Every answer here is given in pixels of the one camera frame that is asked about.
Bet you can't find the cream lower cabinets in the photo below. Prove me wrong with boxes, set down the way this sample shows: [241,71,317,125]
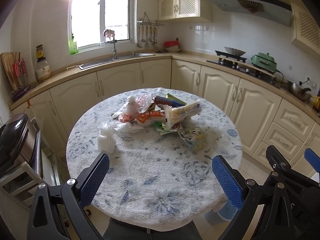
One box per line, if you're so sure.
[11,59,319,177]

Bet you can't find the red utensil rack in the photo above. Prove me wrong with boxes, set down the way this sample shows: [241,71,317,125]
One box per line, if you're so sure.
[11,52,31,101]

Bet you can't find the white blue patterned tablecloth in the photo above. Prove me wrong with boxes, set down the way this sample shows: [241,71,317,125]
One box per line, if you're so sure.
[66,87,243,231]

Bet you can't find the window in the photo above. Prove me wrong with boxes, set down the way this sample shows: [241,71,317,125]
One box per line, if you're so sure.
[68,0,137,52]

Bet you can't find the green bottle on sill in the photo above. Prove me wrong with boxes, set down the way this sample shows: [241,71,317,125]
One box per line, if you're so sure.
[68,35,79,55]

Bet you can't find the range hood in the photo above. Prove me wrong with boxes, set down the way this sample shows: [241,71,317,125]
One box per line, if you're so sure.
[209,0,292,27]

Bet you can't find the small pot on counter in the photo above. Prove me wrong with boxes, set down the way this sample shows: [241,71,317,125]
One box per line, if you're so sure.
[287,80,311,102]

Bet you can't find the gas stove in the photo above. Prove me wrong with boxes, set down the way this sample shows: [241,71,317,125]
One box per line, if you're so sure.
[207,50,280,88]

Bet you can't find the red lidded bowl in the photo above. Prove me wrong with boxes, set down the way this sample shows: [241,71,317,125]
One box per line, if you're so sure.
[164,39,181,53]

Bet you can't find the white knotted plastic bag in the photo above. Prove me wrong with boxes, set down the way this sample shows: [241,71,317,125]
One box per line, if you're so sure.
[112,94,153,122]

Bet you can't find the steel faucet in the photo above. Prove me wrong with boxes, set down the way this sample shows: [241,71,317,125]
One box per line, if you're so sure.
[105,38,118,60]

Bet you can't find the crushed milk carton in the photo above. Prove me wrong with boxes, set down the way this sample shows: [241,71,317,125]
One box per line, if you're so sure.
[178,127,207,150]

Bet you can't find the white stool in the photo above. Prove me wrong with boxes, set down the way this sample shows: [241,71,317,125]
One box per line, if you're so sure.
[1,162,44,208]

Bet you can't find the green snack bag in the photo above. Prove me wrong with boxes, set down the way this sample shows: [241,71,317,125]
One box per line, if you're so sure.
[154,122,183,135]

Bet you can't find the kitchen sink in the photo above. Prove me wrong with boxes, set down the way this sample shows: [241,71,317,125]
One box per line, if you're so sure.
[78,53,154,70]

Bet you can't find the long cracker package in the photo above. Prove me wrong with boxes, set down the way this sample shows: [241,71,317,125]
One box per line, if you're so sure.
[164,100,202,128]

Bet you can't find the steel wok pan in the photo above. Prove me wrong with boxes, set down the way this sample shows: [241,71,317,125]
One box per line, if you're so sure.
[224,47,246,57]

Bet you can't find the condiment bottles group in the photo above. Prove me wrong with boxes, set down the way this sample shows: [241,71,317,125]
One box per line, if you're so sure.
[312,96,320,113]

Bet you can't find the light blue trash bin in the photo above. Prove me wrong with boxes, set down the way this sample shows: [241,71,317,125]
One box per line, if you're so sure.
[204,200,238,224]

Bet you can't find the black steel pedal bin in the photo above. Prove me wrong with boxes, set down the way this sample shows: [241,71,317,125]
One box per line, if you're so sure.
[0,113,43,177]

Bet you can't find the blue brown snack bar wrapper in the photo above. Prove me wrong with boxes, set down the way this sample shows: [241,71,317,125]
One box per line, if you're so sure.
[152,96,186,108]

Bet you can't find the white tissue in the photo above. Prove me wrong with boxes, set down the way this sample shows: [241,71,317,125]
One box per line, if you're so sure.
[97,122,116,154]

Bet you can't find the orange white wrapper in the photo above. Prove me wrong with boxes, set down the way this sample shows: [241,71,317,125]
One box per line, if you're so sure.
[136,111,166,127]

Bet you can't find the large glass jar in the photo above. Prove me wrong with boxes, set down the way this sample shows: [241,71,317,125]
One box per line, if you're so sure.
[36,44,51,82]

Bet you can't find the green electric cooker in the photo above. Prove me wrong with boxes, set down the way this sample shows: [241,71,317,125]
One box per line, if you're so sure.
[251,53,277,73]

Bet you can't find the hanging utensil rack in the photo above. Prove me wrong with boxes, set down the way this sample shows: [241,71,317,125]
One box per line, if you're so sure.
[136,12,165,49]

